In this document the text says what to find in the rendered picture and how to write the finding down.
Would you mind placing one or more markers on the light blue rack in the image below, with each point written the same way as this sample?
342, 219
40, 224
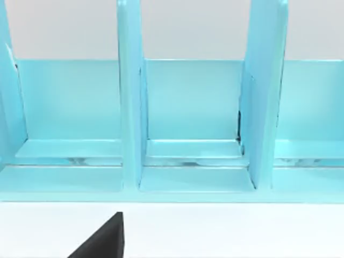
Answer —
188, 107

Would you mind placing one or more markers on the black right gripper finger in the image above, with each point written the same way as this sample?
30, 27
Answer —
106, 239

